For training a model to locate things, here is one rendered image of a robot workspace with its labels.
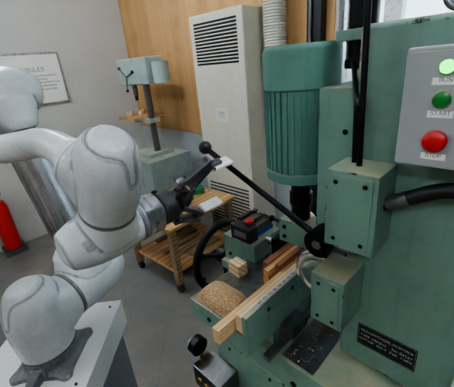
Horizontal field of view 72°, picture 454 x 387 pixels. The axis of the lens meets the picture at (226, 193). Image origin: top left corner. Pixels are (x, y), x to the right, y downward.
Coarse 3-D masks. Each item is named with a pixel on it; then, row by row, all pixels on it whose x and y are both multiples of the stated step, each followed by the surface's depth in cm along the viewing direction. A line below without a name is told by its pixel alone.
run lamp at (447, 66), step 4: (444, 60) 39; (448, 60) 39; (452, 60) 39; (440, 64) 40; (444, 64) 39; (448, 64) 39; (452, 64) 39; (440, 68) 40; (444, 68) 39; (448, 68) 39; (452, 68) 39; (440, 72) 40; (444, 72) 39; (448, 72) 39; (452, 72) 39
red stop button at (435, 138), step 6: (432, 132) 42; (438, 132) 42; (426, 138) 43; (432, 138) 42; (438, 138) 42; (444, 138) 42; (426, 144) 43; (432, 144) 43; (438, 144) 42; (444, 144) 42; (426, 150) 44; (432, 150) 43; (438, 150) 43
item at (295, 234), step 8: (312, 216) 87; (280, 224) 88; (288, 224) 86; (296, 224) 84; (312, 224) 83; (280, 232) 89; (288, 232) 87; (296, 232) 85; (304, 232) 83; (288, 240) 88; (296, 240) 86; (304, 248) 85
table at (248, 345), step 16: (256, 272) 94; (240, 288) 88; (256, 288) 87; (304, 288) 88; (192, 304) 86; (288, 304) 83; (208, 320) 82; (272, 320) 78; (240, 336) 74; (256, 336) 74
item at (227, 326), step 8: (288, 264) 89; (280, 272) 86; (272, 280) 83; (264, 288) 81; (240, 304) 76; (232, 312) 74; (224, 320) 72; (232, 320) 72; (216, 328) 70; (224, 328) 71; (232, 328) 73; (216, 336) 70; (224, 336) 71
